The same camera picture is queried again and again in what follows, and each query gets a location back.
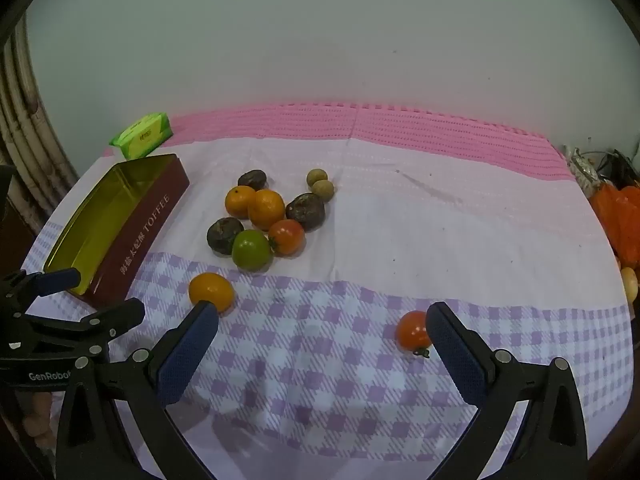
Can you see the small green lime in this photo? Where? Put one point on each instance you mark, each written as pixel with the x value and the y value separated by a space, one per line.
pixel 251 250

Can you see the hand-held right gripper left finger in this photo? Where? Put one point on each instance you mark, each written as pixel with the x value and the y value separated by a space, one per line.
pixel 186 357

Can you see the pink and purple checked cloth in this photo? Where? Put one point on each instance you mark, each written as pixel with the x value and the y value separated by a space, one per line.
pixel 400 235

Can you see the person's left hand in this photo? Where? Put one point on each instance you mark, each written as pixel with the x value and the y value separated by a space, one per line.
pixel 37 417

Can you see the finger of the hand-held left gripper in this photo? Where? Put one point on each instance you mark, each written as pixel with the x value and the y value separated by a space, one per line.
pixel 57 280
pixel 117 316

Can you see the dark brown round fruit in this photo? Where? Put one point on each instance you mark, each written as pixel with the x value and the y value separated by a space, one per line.
pixel 224 235
pixel 252 179
pixel 306 211

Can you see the orange mandarin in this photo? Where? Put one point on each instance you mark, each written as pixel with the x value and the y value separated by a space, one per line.
pixel 210 289
pixel 239 201
pixel 266 209

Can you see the pale yellow round object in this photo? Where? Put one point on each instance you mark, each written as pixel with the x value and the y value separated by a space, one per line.
pixel 629 285

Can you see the orange plastic bag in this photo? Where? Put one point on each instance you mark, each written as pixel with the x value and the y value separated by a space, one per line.
pixel 620 217

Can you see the bamboo furniture frame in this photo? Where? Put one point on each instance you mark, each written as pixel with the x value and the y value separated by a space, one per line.
pixel 20 135

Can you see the red tomato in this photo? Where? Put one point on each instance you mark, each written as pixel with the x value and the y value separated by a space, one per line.
pixel 412 331
pixel 287 237

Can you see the maroon and gold tin box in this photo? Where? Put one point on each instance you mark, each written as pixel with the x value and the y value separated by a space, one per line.
pixel 150 210

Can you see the crumpled foil wrapper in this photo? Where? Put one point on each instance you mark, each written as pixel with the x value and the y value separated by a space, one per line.
pixel 582 169

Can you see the tan longan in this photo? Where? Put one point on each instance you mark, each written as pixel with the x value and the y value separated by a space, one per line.
pixel 316 176
pixel 324 192

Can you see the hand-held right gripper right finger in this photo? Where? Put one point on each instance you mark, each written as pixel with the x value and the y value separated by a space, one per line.
pixel 457 357

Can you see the green tissue packet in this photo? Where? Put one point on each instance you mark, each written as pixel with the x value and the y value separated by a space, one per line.
pixel 142 135

